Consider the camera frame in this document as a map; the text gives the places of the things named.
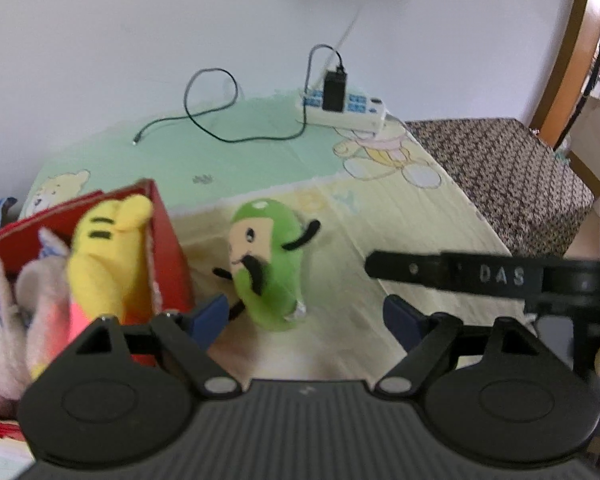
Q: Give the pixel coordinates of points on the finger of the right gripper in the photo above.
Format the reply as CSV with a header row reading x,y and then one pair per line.
x,y
404,268

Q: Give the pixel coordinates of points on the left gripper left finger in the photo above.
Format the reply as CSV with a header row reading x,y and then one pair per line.
x,y
167,355

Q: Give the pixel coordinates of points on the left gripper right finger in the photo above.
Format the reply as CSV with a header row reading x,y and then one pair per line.
x,y
444,355

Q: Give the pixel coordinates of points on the yellow pink plush bear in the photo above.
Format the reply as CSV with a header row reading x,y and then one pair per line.
x,y
107,270

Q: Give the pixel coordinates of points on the pink plush teddy bear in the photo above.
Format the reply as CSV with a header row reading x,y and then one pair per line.
x,y
16,316

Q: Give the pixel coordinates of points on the red storage box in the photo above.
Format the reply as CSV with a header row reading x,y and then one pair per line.
x,y
168,275

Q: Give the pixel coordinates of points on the brown patterned mattress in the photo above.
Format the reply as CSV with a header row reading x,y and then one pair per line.
x,y
533,200

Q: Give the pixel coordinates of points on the green plush toy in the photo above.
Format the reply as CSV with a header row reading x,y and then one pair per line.
x,y
265,252

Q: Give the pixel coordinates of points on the white plush with plaid bow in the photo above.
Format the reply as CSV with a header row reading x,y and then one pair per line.
x,y
43,294

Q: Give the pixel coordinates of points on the cartoon bear bed sheet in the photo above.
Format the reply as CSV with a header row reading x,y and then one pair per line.
x,y
257,149

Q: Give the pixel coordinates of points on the white power strip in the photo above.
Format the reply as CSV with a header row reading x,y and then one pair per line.
x,y
359,112

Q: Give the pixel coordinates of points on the black power adapter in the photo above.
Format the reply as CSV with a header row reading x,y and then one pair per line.
x,y
334,89

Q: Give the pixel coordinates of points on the wooden door frame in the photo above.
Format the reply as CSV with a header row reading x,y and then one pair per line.
x,y
580,43

